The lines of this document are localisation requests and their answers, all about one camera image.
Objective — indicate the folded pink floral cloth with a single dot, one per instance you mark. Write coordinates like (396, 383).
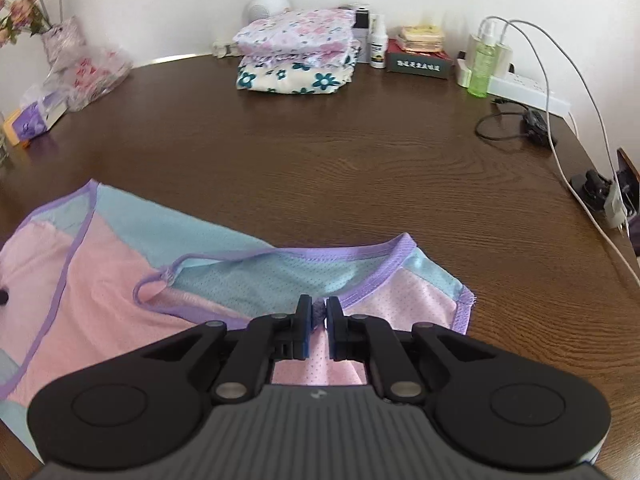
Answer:
(295, 35)

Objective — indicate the folded white teal-flower cloth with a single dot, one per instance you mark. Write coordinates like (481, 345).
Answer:
(290, 80)

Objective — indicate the white round desk fan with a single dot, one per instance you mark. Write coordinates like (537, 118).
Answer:
(265, 7)

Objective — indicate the pastel pink blue garment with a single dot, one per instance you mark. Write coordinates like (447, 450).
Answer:
(110, 280)

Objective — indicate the white charger adapter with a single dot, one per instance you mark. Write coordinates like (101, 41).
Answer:
(506, 52)

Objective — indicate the smartphone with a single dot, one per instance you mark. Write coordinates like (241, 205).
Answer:
(631, 175)

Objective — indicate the black phone stand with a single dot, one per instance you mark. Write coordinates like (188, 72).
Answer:
(590, 187)

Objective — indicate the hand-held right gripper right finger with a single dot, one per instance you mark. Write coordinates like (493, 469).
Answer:
(334, 332)

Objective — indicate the clear red-print plastic bag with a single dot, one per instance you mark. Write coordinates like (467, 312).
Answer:
(95, 72)

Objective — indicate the small white socket strip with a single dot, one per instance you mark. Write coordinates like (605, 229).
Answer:
(222, 49)

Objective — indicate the yellow pink snack packets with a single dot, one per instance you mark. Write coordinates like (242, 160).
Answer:
(422, 35)

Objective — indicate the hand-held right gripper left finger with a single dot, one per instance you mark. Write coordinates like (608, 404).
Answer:
(305, 332)

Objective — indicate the artificial rose bouquet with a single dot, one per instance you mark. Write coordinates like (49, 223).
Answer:
(20, 10)

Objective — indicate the yellow box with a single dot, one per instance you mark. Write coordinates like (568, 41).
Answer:
(11, 125)

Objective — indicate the white spray bottle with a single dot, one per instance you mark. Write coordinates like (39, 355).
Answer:
(378, 52)

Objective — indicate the small black white box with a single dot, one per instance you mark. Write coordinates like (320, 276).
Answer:
(361, 22)

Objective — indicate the patterned flower vase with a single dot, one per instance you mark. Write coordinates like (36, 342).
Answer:
(65, 40)

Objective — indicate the purple tissue pack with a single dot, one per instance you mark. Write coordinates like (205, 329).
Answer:
(32, 120)

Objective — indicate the green liquid bottle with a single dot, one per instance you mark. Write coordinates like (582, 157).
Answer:
(481, 67)

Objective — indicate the white power strip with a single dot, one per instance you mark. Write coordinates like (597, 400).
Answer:
(525, 87)

